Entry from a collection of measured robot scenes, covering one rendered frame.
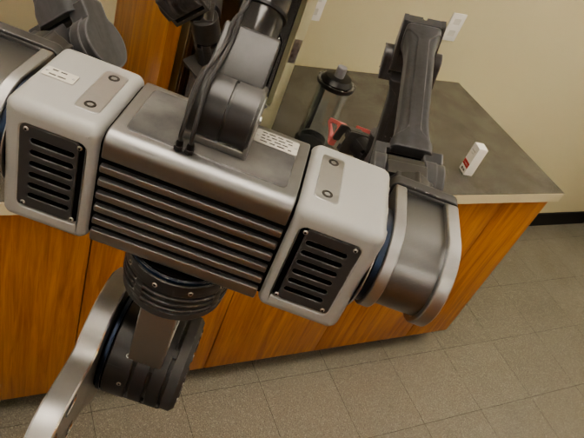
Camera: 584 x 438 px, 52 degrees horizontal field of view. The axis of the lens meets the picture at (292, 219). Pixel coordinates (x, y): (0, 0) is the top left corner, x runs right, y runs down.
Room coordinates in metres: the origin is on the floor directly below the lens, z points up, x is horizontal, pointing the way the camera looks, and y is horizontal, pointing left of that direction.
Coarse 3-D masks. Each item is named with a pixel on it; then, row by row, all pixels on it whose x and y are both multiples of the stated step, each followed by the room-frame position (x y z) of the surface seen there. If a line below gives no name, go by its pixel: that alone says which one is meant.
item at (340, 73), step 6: (342, 66) 1.54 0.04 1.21; (324, 72) 1.53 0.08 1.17; (330, 72) 1.54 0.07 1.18; (336, 72) 1.52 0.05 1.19; (342, 72) 1.52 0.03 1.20; (324, 78) 1.51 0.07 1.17; (330, 78) 1.50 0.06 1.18; (336, 78) 1.52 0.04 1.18; (342, 78) 1.53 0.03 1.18; (348, 78) 1.55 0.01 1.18; (330, 84) 1.49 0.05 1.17; (336, 84) 1.49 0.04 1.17; (342, 84) 1.50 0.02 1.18; (348, 84) 1.52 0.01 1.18
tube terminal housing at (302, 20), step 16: (304, 0) 1.54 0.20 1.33; (304, 16) 1.52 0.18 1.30; (304, 32) 1.53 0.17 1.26; (288, 48) 1.54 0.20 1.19; (176, 64) 1.35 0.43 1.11; (288, 64) 1.52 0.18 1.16; (176, 80) 1.34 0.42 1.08; (288, 80) 1.53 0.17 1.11; (272, 96) 1.54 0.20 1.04; (272, 112) 1.52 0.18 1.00
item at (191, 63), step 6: (198, 48) 1.09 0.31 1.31; (204, 48) 1.09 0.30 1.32; (210, 48) 1.10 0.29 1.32; (198, 54) 1.10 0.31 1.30; (204, 54) 1.10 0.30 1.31; (210, 54) 1.10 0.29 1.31; (186, 60) 1.12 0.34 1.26; (192, 60) 1.12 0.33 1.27; (198, 60) 1.11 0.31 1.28; (204, 60) 1.10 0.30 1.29; (186, 66) 1.11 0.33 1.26; (192, 66) 1.10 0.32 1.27; (198, 66) 1.11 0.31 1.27; (192, 72) 1.09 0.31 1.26; (198, 72) 1.09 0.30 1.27
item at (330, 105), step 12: (324, 84) 1.49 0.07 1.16; (324, 96) 1.49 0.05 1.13; (336, 96) 1.49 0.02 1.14; (312, 108) 1.50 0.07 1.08; (324, 108) 1.49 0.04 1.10; (336, 108) 1.50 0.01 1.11; (312, 120) 1.49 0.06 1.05; (324, 120) 1.49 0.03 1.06; (300, 132) 1.51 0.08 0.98; (312, 132) 1.49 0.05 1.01; (324, 132) 1.50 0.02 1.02; (312, 144) 1.49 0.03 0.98; (324, 144) 1.51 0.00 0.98
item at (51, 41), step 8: (0, 24) 0.57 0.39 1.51; (8, 24) 0.58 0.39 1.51; (8, 32) 0.56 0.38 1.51; (16, 32) 0.57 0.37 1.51; (24, 32) 0.58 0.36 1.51; (32, 32) 0.64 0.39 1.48; (40, 32) 0.64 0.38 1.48; (48, 32) 0.64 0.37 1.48; (24, 40) 0.57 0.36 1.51; (32, 40) 0.57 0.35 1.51; (40, 40) 0.58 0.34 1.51; (48, 40) 0.58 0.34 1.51; (56, 40) 0.64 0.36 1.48; (64, 40) 0.65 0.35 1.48; (48, 48) 0.57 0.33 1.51; (56, 48) 0.58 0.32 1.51; (64, 48) 0.63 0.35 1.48; (72, 48) 0.65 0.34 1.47
